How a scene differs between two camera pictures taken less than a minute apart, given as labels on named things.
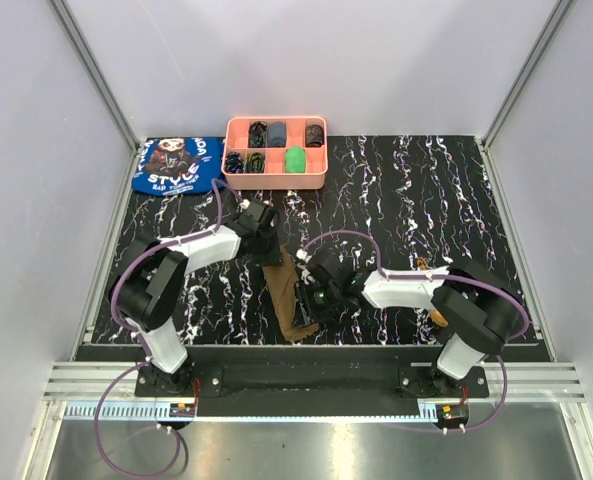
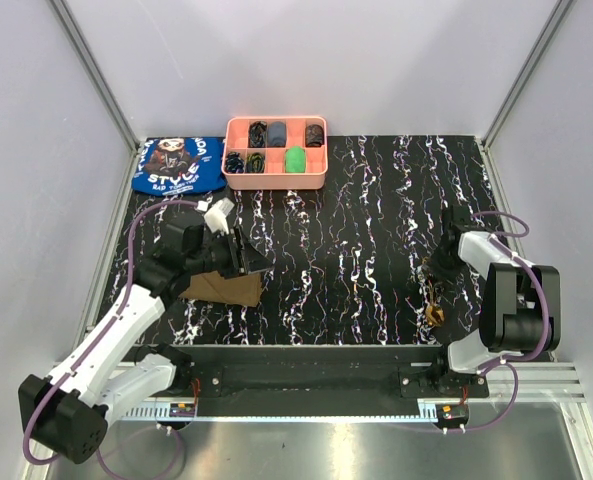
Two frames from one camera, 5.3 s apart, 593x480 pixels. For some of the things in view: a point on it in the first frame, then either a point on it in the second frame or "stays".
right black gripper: x=304 y=311 -> x=447 y=274
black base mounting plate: x=311 y=377 stays
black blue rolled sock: x=234 y=163 stays
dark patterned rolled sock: x=314 y=136 stays
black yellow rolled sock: x=257 y=134 stays
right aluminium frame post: x=557 y=16 stays
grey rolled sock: x=276 y=135 stays
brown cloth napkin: x=282 y=280 -> x=241 y=290
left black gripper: x=274 y=257 -> x=244 y=258
